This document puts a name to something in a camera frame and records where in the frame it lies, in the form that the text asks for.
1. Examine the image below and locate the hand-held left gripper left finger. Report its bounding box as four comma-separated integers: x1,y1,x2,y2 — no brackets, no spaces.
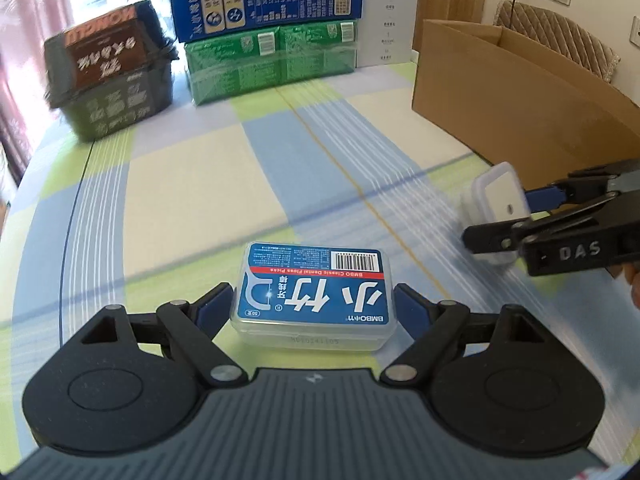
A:
61,282,249,389

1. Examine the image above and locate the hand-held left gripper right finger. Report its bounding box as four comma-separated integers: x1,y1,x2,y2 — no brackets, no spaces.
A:
381,282,567,390

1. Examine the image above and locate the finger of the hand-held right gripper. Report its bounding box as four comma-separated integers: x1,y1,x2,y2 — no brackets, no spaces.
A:
526,159,640,212
462,191,640,256

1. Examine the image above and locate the white square night light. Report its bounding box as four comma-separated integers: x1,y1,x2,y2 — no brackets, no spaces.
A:
460,161,534,267

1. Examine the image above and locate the clear box blue label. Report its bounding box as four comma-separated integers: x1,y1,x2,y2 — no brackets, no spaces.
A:
229,242,399,354

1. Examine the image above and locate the brown cardboard box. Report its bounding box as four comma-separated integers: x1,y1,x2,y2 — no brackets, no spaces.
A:
411,18,640,192

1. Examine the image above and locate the checked tablecloth desktop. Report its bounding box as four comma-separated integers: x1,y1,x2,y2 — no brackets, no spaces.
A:
0,60,640,466

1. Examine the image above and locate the person's right hand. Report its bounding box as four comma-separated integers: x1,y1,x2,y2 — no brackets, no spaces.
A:
623,262,640,312

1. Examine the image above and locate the quilted brown chair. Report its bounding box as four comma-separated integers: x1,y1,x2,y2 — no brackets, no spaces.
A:
492,0,621,84

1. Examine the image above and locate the white box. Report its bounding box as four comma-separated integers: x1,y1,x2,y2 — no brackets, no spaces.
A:
356,0,421,69

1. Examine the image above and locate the green wrapped pack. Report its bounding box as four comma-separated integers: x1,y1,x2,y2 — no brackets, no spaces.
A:
183,20,360,107

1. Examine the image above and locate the black food container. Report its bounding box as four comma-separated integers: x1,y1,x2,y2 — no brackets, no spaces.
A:
43,0,179,142

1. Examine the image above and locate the blue carton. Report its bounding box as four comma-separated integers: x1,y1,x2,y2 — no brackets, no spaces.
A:
168,0,365,44

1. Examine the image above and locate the pink curtain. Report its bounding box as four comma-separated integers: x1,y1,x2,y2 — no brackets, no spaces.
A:
0,0,67,187

